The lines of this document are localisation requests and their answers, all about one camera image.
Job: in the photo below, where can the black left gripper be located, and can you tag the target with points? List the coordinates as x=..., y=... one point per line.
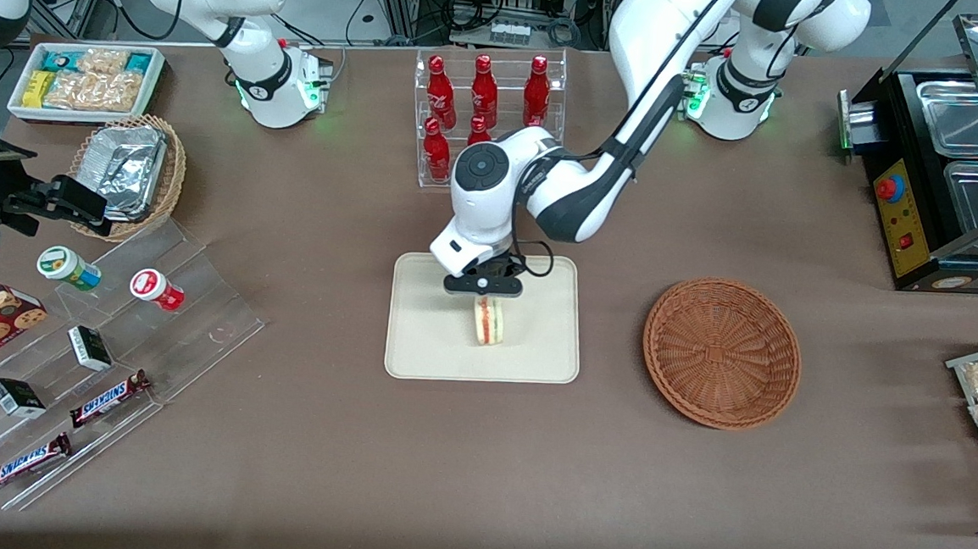
x=498, y=269

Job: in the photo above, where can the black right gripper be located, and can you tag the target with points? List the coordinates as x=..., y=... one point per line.
x=3, y=195

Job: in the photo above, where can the triangular sandwich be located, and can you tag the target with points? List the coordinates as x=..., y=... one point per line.
x=488, y=324

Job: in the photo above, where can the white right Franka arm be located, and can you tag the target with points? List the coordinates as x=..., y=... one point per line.
x=263, y=74

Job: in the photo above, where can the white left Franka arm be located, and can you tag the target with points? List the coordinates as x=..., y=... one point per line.
x=665, y=31

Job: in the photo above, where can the aluminium foil tray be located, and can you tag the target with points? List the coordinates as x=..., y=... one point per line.
x=126, y=169

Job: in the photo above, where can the beige rectangular tray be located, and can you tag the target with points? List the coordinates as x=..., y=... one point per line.
x=426, y=338

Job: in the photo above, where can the light wicker basket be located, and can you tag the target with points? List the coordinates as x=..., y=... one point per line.
x=174, y=179

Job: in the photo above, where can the round brown wicker basket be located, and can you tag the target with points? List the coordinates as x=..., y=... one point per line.
x=722, y=352

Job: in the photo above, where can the green lidded cup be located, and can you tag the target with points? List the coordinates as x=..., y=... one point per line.
x=65, y=266

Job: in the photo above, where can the red lidded cup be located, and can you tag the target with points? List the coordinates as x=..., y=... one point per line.
x=153, y=286

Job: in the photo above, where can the clear bag of crackers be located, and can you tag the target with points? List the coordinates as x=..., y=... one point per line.
x=97, y=89

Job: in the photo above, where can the white rectangular snack bin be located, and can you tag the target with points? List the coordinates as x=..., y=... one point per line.
x=15, y=105

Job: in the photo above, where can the yellow snack pack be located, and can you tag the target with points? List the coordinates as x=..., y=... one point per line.
x=37, y=89

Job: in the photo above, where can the teal snack pack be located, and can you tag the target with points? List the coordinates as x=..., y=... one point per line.
x=59, y=60

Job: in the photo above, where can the clear acrylic bottle rack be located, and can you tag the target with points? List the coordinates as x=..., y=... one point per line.
x=423, y=173

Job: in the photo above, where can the small black carton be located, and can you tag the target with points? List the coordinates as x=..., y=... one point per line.
x=16, y=398
x=90, y=349

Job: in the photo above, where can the red cola bottle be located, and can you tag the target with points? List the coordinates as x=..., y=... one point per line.
x=436, y=152
x=439, y=93
x=479, y=130
x=537, y=91
x=484, y=94

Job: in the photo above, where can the clear acrylic stepped display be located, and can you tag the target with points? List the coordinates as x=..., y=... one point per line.
x=198, y=308

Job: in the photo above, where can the Snickers chocolate bar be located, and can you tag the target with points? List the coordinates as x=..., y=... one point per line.
x=26, y=463
x=108, y=400

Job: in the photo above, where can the grey power strip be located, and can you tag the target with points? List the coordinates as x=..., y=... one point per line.
x=511, y=32

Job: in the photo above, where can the black food warmer machine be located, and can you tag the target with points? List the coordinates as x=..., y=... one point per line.
x=907, y=241

